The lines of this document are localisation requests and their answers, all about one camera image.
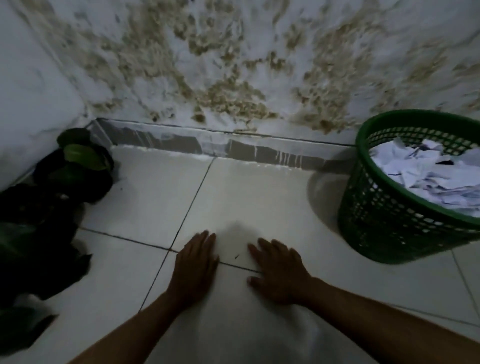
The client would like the person's left hand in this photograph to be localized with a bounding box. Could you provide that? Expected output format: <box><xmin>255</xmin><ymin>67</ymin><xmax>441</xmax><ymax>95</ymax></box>
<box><xmin>167</xmin><ymin>230</ymin><xmax>220</xmax><ymax>307</ymax></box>

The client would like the person's right hand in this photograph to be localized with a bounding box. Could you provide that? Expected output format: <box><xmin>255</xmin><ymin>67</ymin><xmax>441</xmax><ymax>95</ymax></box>
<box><xmin>247</xmin><ymin>238</ymin><xmax>314</xmax><ymax>306</ymax></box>

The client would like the person's left forearm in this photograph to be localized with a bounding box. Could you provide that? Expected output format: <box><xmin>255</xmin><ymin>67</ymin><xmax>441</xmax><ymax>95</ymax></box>
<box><xmin>69</xmin><ymin>289</ymin><xmax>193</xmax><ymax>364</ymax></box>

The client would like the person's right forearm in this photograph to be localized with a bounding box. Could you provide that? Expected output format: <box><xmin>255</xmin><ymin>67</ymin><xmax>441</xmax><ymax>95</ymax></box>
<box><xmin>297</xmin><ymin>277</ymin><xmax>480</xmax><ymax>364</ymax></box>

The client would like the green plastic mesh basket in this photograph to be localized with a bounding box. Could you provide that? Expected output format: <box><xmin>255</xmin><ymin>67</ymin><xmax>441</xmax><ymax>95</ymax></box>
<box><xmin>337</xmin><ymin>109</ymin><xmax>480</xmax><ymax>265</ymax></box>

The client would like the pile of torn white paper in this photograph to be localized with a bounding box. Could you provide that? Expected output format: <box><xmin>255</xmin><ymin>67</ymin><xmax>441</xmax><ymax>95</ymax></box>
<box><xmin>369</xmin><ymin>137</ymin><xmax>480</xmax><ymax>218</ymax></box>

